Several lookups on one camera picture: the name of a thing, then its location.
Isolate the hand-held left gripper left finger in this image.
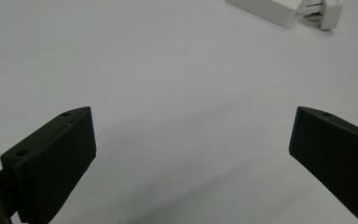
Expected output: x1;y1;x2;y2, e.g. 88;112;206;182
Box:
0;105;97;224

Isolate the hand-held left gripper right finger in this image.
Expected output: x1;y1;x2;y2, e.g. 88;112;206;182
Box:
288;105;358;224

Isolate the white plug cap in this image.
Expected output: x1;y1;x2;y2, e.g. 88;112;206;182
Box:
320;0;345;31

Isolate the white power adapter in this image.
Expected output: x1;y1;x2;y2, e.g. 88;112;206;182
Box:
225;0;324;28

